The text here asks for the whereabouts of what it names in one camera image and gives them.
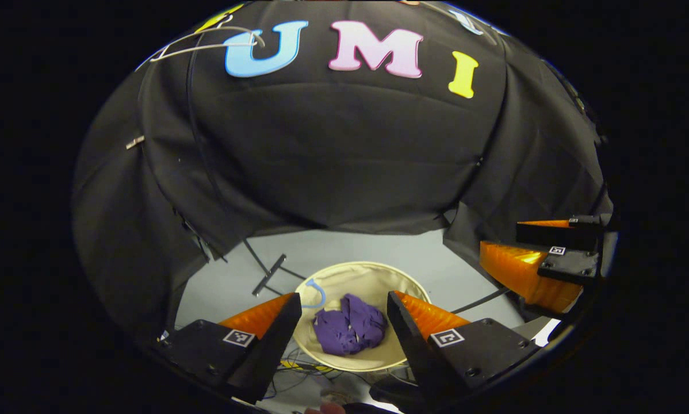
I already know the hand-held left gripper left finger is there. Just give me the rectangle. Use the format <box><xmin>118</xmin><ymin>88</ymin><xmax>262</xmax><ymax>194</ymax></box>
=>
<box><xmin>149</xmin><ymin>292</ymin><xmax>303</xmax><ymax>404</ymax></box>

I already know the black floor cable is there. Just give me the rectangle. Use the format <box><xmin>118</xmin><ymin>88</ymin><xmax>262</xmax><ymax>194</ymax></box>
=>
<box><xmin>449</xmin><ymin>286</ymin><xmax>513</xmax><ymax>315</ymax></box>

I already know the white plastic hanger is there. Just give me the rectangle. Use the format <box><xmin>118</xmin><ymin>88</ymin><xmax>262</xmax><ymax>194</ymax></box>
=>
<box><xmin>149</xmin><ymin>14</ymin><xmax>266</xmax><ymax>63</ymax></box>

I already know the black backdrop cloth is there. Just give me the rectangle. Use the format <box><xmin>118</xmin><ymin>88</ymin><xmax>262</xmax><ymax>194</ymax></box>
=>
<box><xmin>71</xmin><ymin>0</ymin><xmax>614</xmax><ymax>346</ymax></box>

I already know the tangle of thin cables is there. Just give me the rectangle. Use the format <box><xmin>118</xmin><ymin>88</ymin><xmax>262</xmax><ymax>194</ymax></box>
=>
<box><xmin>264</xmin><ymin>351</ymin><xmax>345</xmax><ymax>400</ymax></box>

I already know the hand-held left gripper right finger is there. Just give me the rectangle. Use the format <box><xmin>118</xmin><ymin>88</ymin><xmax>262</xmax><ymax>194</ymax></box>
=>
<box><xmin>387</xmin><ymin>290</ymin><xmax>543</xmax><ymax>406</ymax></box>

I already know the black clothes rack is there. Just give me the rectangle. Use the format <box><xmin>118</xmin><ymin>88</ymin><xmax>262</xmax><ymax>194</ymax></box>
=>
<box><xmin>185</xmin><ymin>23</ymin><xmax>308</xmax><ymax>297</ymax></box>

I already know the purple knit cardigan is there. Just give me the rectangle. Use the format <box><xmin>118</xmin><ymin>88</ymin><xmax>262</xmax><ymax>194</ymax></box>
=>
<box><xmin>313</xmin><ymin>293</ymin><xmax>389</xmax><ymax>356</ymax></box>

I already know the beige laundry hamper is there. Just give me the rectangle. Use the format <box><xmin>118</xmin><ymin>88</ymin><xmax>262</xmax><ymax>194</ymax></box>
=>
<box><xmin>293</xmin><ymin>262</ymin><xmax>432</xmax><ymax>372</ymax></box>

